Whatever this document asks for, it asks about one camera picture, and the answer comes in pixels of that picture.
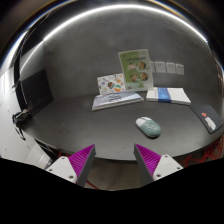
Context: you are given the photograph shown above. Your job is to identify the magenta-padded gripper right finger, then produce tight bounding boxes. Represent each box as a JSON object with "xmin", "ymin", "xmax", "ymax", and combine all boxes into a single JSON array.
[{"xmin": 133, "ymin": 143, "xmax": 184, "ymax": 186}]

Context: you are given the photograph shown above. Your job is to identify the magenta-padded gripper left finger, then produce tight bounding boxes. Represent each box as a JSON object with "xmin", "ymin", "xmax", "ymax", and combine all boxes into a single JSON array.
[{"xmin": 45, "ymin": 143, "xmax": 97, "ymax": 188}]

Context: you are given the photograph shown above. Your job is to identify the green and white computer mouse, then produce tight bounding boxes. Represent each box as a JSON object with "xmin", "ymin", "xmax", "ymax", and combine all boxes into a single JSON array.
[{"xmin": 135, "ymin": 116, "xmax": 163, "ymax": 139}]

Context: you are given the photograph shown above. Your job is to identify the black mouse pad, red heart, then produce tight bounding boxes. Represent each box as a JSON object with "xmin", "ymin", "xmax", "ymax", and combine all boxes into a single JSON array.
[{"xmin": 189, "ymin": 104, "xmax": 223, "ymax": 135}]

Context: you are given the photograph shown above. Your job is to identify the black bag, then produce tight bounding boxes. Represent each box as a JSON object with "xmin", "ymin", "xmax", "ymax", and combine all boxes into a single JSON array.
[{"xmin": 12, "ymin": 108, "xmax": 33, "ymax": 141}]

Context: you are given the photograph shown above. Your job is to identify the white book with blue stripe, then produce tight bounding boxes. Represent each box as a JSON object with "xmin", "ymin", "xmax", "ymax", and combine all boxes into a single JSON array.
[{"xmin": 145, "ymin": 87, "xmax": 192, "ymax": 106}]

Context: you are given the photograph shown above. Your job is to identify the dark flat panel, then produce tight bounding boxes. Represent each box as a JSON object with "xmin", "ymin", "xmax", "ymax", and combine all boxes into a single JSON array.
[{"xmin": 19, "ymin": 68, "xmax": 54, "ymax": 116}]

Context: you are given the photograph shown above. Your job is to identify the grey flat book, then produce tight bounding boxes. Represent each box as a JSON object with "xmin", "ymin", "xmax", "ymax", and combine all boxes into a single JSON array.
[{"xmin": 91, "ymin": 90, "xmax": 145, "ymax": 112}]

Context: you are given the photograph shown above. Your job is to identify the small colourful printed card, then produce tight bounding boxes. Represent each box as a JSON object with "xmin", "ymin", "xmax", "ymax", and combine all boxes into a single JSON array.
[{"xmin": 96, "ymin": 73, "xmax": 127, "ymax": 96}]

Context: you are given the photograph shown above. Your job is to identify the green printed poster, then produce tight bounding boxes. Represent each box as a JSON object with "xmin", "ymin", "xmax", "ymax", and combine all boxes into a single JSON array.
[{"xmin": 117, "ymin": 48, "xmax": 155, "ymax": 92}]

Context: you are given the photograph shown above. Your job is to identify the red metal frame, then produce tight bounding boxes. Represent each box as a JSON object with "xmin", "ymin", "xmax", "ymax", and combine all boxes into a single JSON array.
[{"xmin": 181, "ymin": 136, "xmax": 224, "ymax": 168}]

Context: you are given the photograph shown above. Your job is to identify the row of white wall sockets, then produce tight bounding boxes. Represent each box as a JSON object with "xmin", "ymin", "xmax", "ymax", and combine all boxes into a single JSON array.
[{"xmin": 149, "ymin": 60, "xmax": 185, "ymax": 76}]

